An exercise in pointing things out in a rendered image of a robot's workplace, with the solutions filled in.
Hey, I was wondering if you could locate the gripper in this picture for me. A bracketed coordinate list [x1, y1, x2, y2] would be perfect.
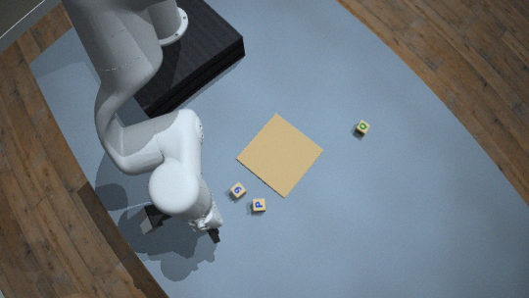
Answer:
[189, 198, 223, 244]

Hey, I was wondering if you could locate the tan flat mat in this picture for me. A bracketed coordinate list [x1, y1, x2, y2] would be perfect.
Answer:
[236, 114, 323, 198]

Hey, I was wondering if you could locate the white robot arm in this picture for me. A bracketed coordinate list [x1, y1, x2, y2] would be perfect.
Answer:
[62, 0, 213, 234]

